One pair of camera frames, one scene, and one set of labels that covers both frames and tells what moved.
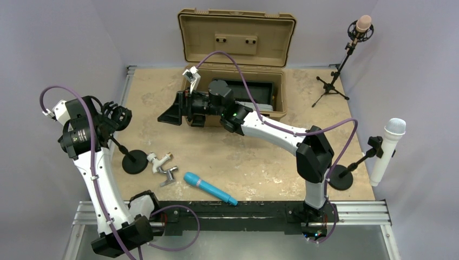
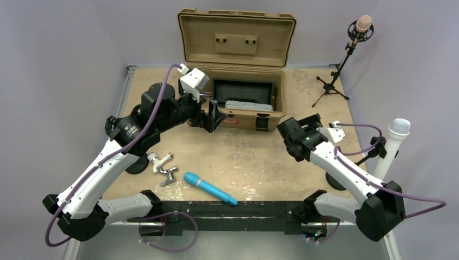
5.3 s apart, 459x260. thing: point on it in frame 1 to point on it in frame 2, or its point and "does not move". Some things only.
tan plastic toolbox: x=250 y=50 does not move
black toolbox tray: x=261 y=91 does not move
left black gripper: x=110 y=126 to x=210 y=121
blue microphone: x=193 y=180 does not move
